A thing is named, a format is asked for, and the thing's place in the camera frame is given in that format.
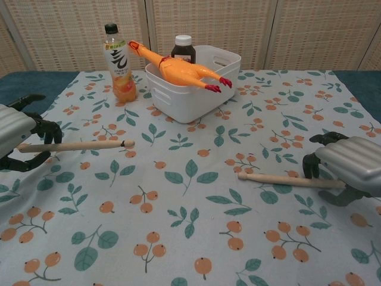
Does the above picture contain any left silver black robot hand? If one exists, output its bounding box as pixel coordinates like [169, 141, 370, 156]
[0, 94, 63, 173]

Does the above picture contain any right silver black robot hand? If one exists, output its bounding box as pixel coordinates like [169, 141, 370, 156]
[302, 132, 381, 208]

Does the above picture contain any wooden stick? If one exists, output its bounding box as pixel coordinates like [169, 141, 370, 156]
[237, 172, 346, 189]
[16, 139, 135, 154]

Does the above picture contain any dark blue table cover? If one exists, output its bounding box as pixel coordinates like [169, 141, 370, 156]
[0, 70, 381, 104]

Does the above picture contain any bamboo folding screen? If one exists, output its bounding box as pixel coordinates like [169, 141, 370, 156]
[0, 0, 381, 75]

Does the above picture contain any orange drink plastic bottle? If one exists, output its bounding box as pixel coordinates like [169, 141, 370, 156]
[103, 23, 138, 104]

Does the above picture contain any white plastic storage bin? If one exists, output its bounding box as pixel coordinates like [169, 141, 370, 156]
[145, 44, 241, 124]

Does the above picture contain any yellow rubber chicken toy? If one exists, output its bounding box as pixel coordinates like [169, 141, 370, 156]
[127, 41, 233, 93]

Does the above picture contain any floral leaf fruit tablecloth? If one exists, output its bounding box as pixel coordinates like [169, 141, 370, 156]
[0, 70, 381, 286]

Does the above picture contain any brown jar white cap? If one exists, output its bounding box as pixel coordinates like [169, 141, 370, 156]
[170, 35, 196, 64]

